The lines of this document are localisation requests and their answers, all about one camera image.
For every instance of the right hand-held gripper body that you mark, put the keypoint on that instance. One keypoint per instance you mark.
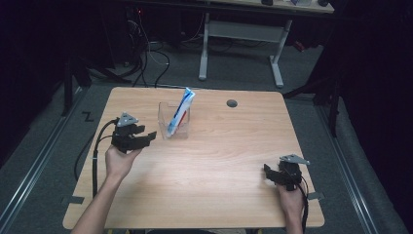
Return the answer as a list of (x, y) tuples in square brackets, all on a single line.
[(290, 172)]

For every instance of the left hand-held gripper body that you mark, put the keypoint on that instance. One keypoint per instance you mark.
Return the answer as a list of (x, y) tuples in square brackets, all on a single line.
[(121, 138)]

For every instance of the clear plastic container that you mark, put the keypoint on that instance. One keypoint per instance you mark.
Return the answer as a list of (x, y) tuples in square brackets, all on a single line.
[(168, 126)]

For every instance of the white blue red toothpaste tube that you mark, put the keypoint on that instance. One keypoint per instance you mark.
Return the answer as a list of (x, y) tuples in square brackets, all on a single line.
[(180, 112)]

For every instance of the person's left hand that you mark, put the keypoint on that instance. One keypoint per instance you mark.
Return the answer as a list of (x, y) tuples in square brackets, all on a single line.
[(117, 164)]

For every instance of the person's right hand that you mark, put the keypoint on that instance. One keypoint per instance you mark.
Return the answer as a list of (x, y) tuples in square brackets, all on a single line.
[(292, 203)]

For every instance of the grey tape piece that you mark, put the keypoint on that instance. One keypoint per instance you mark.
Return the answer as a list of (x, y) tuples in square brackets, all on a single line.
[(315, 196), (74, 200)]

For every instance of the black metal stand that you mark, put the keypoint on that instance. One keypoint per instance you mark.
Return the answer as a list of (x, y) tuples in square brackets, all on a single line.
[(68, 84), (332, 100)]

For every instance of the black round table grommet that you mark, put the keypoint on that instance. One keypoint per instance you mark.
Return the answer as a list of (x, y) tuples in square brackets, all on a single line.
[(232, 103)]

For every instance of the small red object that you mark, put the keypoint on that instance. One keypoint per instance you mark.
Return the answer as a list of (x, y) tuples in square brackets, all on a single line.
[(299, 46)]

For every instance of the light wooden desk top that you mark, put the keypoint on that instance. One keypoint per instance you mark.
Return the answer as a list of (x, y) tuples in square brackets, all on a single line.
[(279, 6)]

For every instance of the metal floor rail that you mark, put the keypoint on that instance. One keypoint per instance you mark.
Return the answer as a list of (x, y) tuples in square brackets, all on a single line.
[(35, 165), (349, 175)]

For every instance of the grey metal desk frame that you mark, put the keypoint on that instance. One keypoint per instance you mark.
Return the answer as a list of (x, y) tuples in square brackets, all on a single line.
[(243, 31)]

